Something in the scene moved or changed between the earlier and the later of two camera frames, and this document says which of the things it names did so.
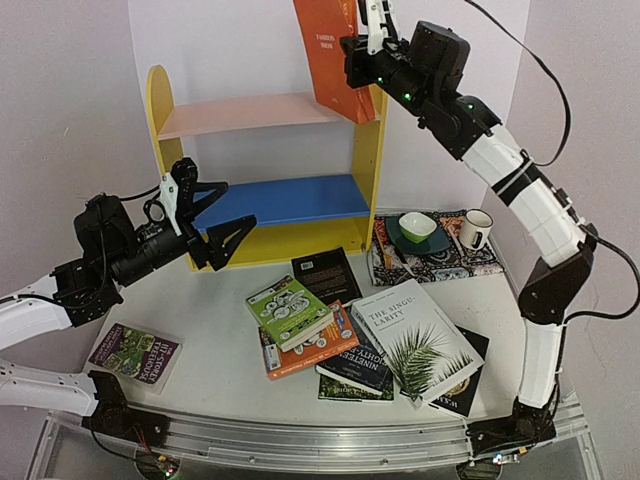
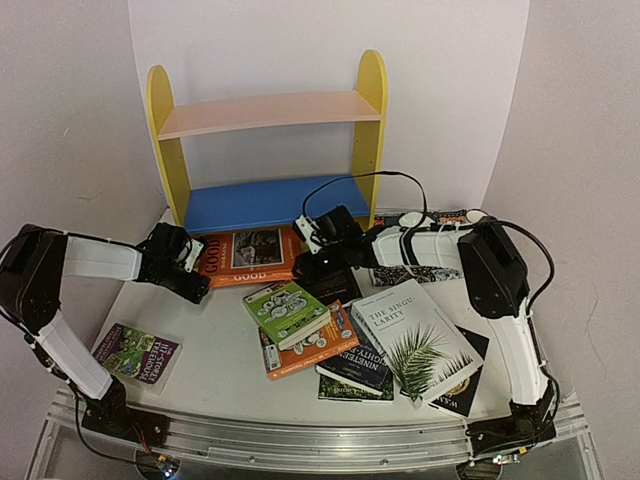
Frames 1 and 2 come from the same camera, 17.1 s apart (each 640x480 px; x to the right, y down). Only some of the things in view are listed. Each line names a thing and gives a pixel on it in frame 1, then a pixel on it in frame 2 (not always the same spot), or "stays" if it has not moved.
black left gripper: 187,210 -> 197,290
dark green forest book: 332,389 stays
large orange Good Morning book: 322,24 -> 236,258
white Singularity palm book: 422,351 stays
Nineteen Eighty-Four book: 367,366 stays
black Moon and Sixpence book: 460,399 stays
